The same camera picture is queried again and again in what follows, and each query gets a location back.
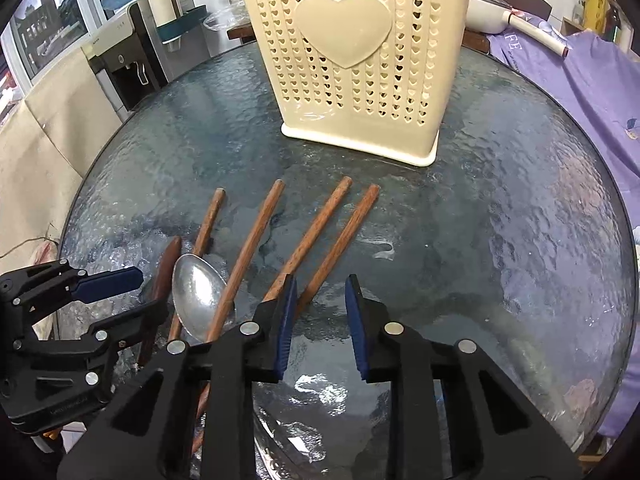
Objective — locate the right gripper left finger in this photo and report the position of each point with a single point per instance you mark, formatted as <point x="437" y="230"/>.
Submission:
<point x="255" y="351"/>

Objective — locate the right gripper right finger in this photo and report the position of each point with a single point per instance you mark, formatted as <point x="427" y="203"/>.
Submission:
<point x="388" y="351"/>

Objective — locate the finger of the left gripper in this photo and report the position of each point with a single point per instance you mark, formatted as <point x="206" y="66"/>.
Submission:
<point x="30" y="294"/>
<point x="123" y="330"/>

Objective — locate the brown wooden chopstick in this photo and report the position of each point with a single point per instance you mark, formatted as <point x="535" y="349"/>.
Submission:
<point x="200" y="245"/>
<point x="241" y="264"/>
<point x="310" y="236"/>
<point x="338" y="248"/>

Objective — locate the steel spoon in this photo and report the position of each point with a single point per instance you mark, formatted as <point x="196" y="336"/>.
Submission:
<point x="196" y="290"/>
<point x="161" y="289"/>

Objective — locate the beige cloth cover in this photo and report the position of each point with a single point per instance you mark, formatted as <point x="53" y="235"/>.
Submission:
<point x="48" y="144"/>

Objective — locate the round glass table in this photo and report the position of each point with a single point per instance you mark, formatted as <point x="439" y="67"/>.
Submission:
<point x="422" y="249"/>

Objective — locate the water dispenser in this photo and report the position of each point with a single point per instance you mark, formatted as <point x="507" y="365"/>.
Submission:
<point x="138" y="58"/>

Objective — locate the cream plastic utensil holder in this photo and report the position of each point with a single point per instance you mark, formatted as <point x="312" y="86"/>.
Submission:
<point x="370" y="75"/>

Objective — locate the purple floral cloth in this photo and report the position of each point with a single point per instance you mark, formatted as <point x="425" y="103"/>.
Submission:
<point x="590" y="110"/>

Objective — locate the yellow box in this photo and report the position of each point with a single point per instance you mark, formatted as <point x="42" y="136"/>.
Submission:
<point x="594" y="15"/>

